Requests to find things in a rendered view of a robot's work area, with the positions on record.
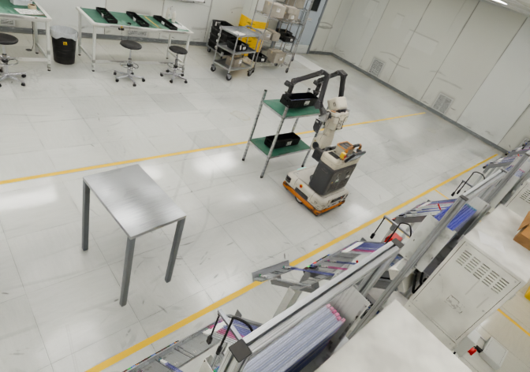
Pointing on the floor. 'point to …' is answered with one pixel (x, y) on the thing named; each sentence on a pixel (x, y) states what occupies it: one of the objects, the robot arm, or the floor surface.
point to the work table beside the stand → (132, 212)
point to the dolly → (220, 38)
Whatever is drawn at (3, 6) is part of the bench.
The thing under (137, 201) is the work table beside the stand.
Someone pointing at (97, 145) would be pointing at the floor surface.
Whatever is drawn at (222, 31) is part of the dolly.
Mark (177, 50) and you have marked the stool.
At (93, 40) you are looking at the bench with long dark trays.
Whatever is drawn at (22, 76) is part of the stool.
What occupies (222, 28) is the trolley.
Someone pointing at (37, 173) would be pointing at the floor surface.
